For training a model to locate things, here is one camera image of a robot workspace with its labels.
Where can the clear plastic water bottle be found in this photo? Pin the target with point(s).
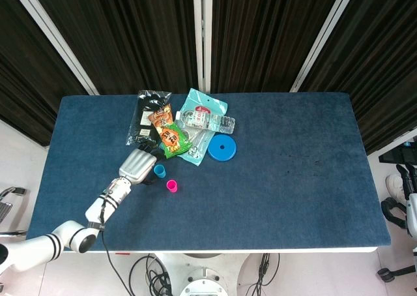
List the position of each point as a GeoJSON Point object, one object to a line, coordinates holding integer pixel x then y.
{"type": "Point", "coordinates": [211, 121]}

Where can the white frame post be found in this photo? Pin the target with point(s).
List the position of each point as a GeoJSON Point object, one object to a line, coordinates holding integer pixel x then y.
{"type": "Point", "coordinates": [55, 38]}
{"type": "Point", "coordinates": [322, 38]}
{"type": "Point", "coordinates": [202, 38]}

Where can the blue table cloth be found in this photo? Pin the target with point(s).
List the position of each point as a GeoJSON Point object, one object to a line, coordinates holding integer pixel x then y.
{"type": "Point", "coordinates": [277, 195]}

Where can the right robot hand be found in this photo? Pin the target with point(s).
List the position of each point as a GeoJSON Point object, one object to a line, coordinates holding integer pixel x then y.
{"type": "Point", "coordinates": [412, 211]}

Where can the black monitor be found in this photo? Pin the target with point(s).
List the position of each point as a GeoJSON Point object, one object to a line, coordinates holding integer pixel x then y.
{"type": "Point", "coordinates": [399, 154]}

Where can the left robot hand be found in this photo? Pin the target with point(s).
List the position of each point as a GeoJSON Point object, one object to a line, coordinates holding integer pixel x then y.
{"type": "Point", "coordinates": [137, 165]}

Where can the blue round disc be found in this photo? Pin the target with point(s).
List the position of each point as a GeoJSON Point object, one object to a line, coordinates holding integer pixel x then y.
{"type": "Point", "coordinates": [228, 151]}

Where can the black chair wheel base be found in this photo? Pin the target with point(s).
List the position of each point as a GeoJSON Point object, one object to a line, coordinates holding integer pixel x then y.
{"type": "Point", "coordinates": [386, 274]}

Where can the teal utensil package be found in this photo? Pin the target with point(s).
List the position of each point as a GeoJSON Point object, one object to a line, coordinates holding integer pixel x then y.
{"type": "Point", "coordinates": [203, 102]}

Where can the light blue plastic cup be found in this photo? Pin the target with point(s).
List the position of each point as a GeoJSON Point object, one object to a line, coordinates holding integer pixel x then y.
{"type": "Point", "coordinates": [159, 171]}

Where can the black item in clear bag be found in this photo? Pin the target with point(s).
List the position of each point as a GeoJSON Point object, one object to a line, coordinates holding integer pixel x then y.
{"type": "Point", "coordinates": [145, 113]}

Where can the metal chair frame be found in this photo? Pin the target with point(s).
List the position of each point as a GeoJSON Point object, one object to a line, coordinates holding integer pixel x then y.
{"type": "Point", "coordinates": [9, 191]}

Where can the pink plastic cup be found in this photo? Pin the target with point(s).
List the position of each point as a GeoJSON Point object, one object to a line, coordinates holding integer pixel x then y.
{"type": "Point", "coordinates": [172, 186]}

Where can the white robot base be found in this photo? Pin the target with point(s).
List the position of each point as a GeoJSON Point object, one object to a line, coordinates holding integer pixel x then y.
{"type": "Point", "coordinates": [202, 276]}

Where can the dark brown curtain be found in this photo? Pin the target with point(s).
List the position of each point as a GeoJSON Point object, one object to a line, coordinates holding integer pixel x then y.
{"type": "Point", "coordinates": [130, 38]}
{"type": "Point", "coordinates": [23, 81]}
{"type": "Point", "coordinates": [384, 74]}
{"type": "Point", "coordinates": [260, 38]}

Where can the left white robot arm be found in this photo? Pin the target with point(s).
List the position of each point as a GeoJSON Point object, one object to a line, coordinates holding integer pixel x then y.
{"type": "Point", "coordinates": [65, 235]}

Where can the orange green snack bag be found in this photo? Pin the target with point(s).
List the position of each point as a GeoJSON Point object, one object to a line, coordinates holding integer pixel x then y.
{"type": "Point", "coordinates": [171, 139]}

